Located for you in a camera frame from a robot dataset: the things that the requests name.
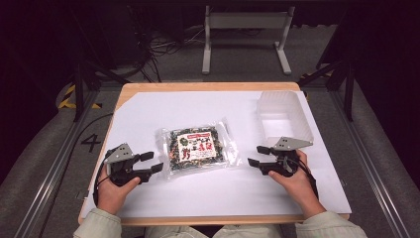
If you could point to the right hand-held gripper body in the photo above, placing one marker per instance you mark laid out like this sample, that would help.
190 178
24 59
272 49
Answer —
285 162

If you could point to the aluminium floor rail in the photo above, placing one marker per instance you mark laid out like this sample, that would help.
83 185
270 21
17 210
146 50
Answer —
369 165
49 185

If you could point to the translucent white plastic bin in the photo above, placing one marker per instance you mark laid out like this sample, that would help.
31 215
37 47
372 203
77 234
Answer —
280 122

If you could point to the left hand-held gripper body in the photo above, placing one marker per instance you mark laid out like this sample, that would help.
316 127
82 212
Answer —
119 155

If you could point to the person's right hand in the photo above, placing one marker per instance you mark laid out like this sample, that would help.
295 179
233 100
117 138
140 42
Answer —
298 186

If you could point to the black metal stand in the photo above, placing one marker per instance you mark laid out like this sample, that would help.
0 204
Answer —
79 86
348 86

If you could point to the clear bag with printed label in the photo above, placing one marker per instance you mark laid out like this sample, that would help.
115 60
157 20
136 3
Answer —
196 147

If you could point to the white metal stand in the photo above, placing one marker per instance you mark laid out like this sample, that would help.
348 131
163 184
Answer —
247 20

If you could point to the yellow black hazard tape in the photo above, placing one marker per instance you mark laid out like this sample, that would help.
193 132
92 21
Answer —
67 99

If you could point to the person's lap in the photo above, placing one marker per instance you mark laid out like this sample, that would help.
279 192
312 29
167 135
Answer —
214 232

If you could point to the person's left hand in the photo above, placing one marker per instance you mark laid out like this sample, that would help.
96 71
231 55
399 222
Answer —
110 195

